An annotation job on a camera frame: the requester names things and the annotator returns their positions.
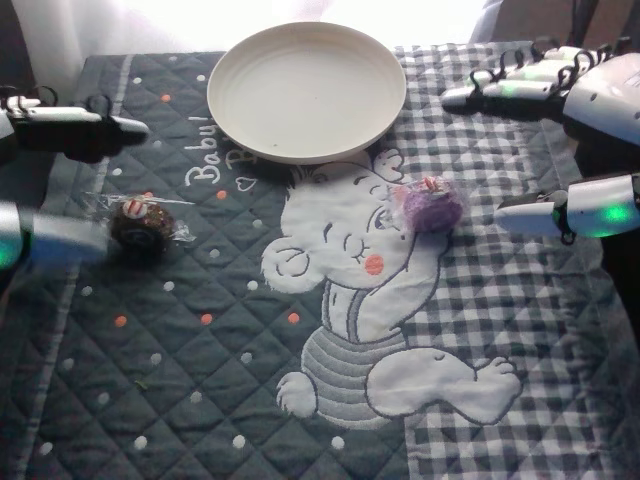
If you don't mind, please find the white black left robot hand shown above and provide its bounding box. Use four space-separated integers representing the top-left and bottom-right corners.
0 84 151 274

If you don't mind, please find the plastic-wrapped chocolate donut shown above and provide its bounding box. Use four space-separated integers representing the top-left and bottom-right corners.
84 190 197 264

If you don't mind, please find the plastic-wrapped purple donut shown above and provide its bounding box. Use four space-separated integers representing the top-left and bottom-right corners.
384 174 469 234

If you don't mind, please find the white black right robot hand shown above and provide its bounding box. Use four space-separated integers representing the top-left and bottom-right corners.
441 35 640 246

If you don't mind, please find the white curtain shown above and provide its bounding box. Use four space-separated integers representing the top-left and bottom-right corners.
19 0 484 59

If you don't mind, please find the grey quilt with bear print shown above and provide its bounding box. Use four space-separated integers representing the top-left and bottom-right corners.
0 41 640 480

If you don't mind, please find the round white plate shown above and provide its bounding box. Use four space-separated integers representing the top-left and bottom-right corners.
206 22 407 166

